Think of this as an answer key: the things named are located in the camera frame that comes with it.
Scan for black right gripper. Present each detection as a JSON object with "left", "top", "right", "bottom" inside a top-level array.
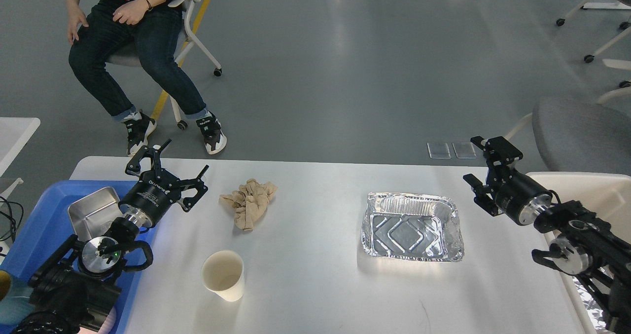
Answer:
[{"left": 463, "top": 136, "right": 553, "bottom": 226}]

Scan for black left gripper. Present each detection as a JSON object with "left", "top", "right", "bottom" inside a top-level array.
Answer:
[{"left": 118, "top": 138, "right": 210, "bottom": 228}]

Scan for stainless steel rectangular pan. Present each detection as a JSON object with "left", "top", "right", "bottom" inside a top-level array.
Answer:
[{"left": 68, "top": 186, "right": 123, "bottom": 242}]

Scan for aluminium foil tray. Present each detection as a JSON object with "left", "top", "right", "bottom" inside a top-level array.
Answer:
[{"left": 360, "top": 192, "right": 464, "bottom": 262}]

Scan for pink ribbed mug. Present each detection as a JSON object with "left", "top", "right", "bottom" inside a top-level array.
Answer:
[{"left": 97, "top": 307, "right": 117, "bottom": 334}]

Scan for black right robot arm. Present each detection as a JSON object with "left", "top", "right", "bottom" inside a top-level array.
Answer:
[{"left": 463, "top": 136, "right": 631, "bottom": 334}]

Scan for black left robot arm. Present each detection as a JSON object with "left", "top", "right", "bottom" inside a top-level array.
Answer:
[{"left": 13, "top": 145, "right": 208, "bottom": 334}]

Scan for person's hand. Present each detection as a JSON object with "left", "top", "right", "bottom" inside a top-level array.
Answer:
[{"left": 112, "top": 0, "right": 151, "bottom": 25}]

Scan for person's other hand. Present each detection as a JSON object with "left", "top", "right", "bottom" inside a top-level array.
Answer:
[{"left": 66, "top": 2, "right": 89, "bottom": 45}]

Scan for clear floor plate right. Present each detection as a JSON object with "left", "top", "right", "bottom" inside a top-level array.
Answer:
[{"left": 452, "top": 142, "right": 476, "bottom": 159}]

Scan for clear floor plate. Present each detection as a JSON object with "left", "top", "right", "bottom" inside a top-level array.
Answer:
[
  {"left": 426, "top": 142, "right": 451, "bottom": 159},
  {"left": 452, "top": 142, "right": 476, "bottom": 159}
]

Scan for clear floor plate left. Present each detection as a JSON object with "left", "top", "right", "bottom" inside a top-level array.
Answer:
[{"left": 426, "top": 142, "right": 451, "bottom": 159}]

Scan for crumpled beige cloth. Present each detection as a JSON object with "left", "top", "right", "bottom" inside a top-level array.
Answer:
[{"left": 219, "top": 179, "right": 278, "bottom": 231}]

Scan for grey office chair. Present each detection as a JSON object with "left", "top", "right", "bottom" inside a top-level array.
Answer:
[{"left": 505, "top": 97, "right": 631, "bottom": 175}]

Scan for white paper cup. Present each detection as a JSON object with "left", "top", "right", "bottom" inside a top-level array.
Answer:
[{"left": 201, "top": 250, "right": 245, "bottom": 302}]

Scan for white plastic bin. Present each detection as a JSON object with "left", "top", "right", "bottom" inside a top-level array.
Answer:
[{"left": 527, "top": 172, "right": 631, "bottom": 334}]

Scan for white chair under person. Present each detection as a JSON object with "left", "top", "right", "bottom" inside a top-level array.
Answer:
[{"left": 84, "top": 0, "right": 223, "bottom": 130}]

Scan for blue plastic tray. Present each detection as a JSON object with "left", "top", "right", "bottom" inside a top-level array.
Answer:
[{"left": 1, "top": 180, "right": 145, "bottom": 334}]

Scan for white chair legs with castors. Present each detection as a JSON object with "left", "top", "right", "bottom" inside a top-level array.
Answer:
[{"left": 555, "top": 0, "right": 631, "bottom": 103}]

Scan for seated person in black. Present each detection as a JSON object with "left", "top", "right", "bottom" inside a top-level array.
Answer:
[{"left": 60, "top": 0, "right": 228, "bottom": 157}]

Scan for white side table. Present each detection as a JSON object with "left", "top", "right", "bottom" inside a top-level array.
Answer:
[{"left": 0, "top": 117, "right": 40, "bottom": 175}]

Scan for foil tray in bin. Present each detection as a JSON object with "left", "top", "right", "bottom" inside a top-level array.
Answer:
[{"left": 572, "top": 276, "right": 608, "bottom": 333}]

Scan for teal ceramic cup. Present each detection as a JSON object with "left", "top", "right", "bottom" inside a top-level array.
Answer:
[{"left": 0, "top": 270, "right": 34, "bottom": 326}]

